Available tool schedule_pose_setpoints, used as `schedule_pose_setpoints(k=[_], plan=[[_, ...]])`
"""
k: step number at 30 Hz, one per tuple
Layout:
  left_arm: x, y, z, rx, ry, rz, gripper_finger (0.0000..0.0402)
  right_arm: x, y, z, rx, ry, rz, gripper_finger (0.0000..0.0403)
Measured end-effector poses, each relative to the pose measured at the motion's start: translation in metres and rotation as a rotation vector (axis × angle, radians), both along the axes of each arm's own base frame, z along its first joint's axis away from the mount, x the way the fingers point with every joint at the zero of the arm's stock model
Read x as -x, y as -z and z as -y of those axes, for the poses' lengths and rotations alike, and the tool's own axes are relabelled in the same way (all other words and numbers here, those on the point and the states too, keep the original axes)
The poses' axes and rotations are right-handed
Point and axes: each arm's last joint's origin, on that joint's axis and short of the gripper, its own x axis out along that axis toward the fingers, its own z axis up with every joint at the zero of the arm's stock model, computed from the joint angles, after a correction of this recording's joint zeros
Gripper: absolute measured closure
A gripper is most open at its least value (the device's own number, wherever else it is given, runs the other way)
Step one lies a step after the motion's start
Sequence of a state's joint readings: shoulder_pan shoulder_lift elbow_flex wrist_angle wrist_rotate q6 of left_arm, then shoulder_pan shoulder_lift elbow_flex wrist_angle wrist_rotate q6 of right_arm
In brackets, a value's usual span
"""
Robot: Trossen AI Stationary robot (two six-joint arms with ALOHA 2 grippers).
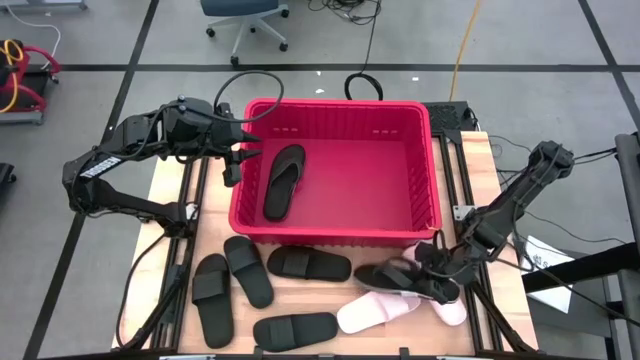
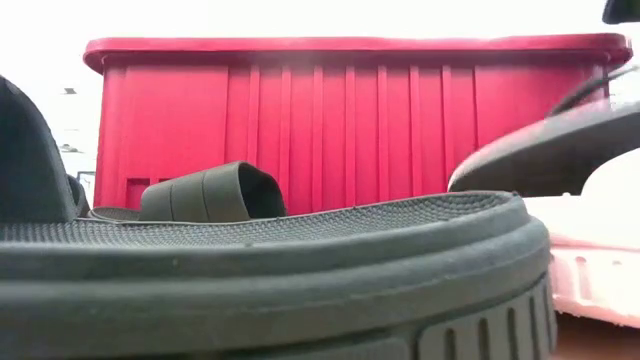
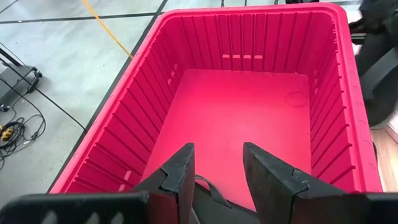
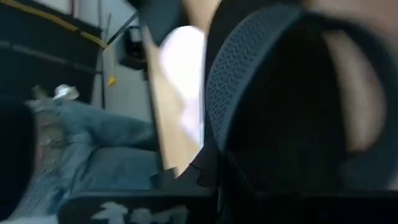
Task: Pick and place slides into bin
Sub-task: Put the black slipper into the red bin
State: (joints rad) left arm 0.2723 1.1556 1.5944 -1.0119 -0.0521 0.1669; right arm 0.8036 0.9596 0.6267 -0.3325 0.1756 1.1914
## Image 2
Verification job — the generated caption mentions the olive green rubber slide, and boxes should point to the olive green rubber slide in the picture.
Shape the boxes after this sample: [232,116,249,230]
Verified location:
[0,74,557,360]
[88,160,288,224]

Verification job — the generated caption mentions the white rubber slide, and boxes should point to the white rubber slide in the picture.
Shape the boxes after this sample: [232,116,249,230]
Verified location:
[522,147,640,330]

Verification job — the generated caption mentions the red plastic bin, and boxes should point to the red plastic bin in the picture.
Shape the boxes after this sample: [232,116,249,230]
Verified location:
[83,32,634,217]

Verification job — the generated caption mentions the black slide with white stripes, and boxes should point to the black slide with white stripes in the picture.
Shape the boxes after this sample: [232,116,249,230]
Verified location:
[447,64,640,199]

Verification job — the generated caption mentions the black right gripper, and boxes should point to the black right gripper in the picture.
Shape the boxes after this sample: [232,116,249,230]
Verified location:
[601,0,640,26]

